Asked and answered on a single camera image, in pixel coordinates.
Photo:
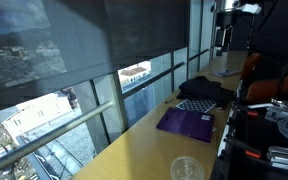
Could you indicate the dark pen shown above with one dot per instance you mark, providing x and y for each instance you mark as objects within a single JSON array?
[{"x": 170, "y": 100}]

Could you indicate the clear plastic cup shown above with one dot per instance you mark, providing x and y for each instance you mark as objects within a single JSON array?
[{"x": 186, "y": 169}]

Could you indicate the black tripod stand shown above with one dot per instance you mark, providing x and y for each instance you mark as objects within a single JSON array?
[{"x": 251, "y": 33}]

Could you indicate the blue magazine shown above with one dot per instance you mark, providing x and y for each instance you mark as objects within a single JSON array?
[{"x": 225, "y": 72}]

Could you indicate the short dark handrail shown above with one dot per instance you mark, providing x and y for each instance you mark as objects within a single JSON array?
[{"x": 199, "y": 54}]

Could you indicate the black robot cart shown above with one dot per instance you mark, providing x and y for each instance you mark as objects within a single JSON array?
[{"x": 250, "y": 136}]

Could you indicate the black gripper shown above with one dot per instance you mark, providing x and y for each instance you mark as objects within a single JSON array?
[{"x": 226, "y": 19}]

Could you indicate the small orange chair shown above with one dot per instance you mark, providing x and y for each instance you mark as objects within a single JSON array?
[{"x": 250, "y": 65}]

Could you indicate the dark roller window blind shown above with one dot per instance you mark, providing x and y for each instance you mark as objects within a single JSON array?
[{"x": 134, "y": 26}]

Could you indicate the aluminium profile bar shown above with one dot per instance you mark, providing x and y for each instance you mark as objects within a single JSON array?
[{"x": 285, "y": 158}]

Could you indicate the checkered calibration board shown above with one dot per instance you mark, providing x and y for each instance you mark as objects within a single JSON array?
[{"x": 197, "y": 105}]

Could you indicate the large orange chair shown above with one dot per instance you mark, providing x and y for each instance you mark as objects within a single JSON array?
[{"x": 267, "y": 88}]

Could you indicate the long metal handrail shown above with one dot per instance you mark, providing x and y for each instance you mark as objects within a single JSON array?
[{"x": 50, "y": 135}]

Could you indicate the grey power adapter box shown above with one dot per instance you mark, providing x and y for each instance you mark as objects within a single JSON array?
[{"x": 274, "y": 114}]

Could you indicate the black cloth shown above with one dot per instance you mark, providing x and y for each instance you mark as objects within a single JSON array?
[{"x": 205, "y": 88}]

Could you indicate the dark metal handrail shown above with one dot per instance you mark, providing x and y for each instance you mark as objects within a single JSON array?
[{"x": 150, "y": 81}]

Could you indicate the black clamp orange tip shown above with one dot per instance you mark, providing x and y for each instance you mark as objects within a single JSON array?
[
  {"x": 252, "y": 153},
  {"x": 252, "y": 113}
]

